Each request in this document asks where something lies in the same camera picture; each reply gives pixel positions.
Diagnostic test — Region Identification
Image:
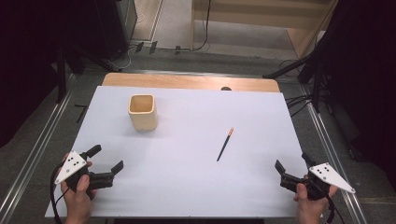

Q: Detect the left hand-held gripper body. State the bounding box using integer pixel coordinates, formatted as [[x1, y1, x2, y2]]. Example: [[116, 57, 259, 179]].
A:
[[54, 150, 115, 201]]

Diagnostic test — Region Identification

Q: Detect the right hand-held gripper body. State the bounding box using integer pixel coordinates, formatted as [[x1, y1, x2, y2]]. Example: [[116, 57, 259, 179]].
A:
[[279, 161, 357, 202]]

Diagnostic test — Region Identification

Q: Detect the beige square cup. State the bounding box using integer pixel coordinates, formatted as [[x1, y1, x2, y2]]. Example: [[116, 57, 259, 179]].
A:
[[127, 93, 159, 132]]

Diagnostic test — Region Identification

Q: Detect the black chopstick with orange end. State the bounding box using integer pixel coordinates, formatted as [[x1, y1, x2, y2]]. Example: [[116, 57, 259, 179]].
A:
[[216, 127, 234, 162]]

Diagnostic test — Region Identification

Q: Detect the person's left hand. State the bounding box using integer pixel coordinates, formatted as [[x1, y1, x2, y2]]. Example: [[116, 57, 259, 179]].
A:
[[60, 152, 98, 224]]

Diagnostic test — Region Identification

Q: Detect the person's right hand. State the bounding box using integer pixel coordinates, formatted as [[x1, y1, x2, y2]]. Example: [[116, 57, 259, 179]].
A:
[[292, 182, 339, 224]]

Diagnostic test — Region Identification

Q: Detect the black hex key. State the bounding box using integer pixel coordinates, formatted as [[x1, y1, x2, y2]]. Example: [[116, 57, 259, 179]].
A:
[[74, 104, 90, 124]]

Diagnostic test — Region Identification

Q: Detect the white board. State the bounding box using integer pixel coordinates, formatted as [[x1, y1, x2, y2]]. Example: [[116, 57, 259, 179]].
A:
[[44, 85, 310, 218]]

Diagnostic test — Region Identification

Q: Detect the black stand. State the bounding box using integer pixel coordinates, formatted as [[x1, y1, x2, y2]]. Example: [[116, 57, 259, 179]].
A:
[[262, 52, 331, 114]]

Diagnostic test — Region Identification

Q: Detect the wooden table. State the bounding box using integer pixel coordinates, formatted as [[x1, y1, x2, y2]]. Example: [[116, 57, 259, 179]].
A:
[[101, 72, 281, 93]]

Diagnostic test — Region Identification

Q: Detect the black cabinet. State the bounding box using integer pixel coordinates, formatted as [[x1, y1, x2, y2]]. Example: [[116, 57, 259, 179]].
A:
[[92, 0, 138, 62]]

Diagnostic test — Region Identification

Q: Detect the light wooden shelf unit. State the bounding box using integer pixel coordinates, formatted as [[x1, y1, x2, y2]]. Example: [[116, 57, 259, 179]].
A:
[[190, 0, 339, 60]]

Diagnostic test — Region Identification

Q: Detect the metal floor rail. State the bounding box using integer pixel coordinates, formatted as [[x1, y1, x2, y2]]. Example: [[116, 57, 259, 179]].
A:
[[300, 85, 370, 224], [0, 73, 78, 224]]

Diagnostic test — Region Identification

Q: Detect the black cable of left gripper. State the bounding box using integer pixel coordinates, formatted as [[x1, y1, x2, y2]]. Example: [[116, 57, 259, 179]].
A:
[[49, 162, 71, 224]]

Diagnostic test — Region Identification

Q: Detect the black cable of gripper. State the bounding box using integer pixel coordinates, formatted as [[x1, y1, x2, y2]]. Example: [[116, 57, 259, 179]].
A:
[[49, 162, 71, 224], [323, 189, 336, 224]]

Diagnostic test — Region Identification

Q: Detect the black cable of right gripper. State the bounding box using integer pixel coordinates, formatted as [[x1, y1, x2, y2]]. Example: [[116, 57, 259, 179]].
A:
[[323, 189, 336, 224]]

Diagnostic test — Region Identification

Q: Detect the bundle of black floor cables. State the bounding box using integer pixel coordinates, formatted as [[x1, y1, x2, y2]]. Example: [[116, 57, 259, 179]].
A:
[[284, 92, 316, 119]]

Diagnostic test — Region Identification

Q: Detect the white floor cable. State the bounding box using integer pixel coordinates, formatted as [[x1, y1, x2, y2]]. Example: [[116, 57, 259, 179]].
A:
[[111, 46, 138, 71]]

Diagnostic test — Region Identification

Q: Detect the black hanging cable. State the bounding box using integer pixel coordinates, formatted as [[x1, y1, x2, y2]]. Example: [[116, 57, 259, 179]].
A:
[[192, 0, 213, 52]]

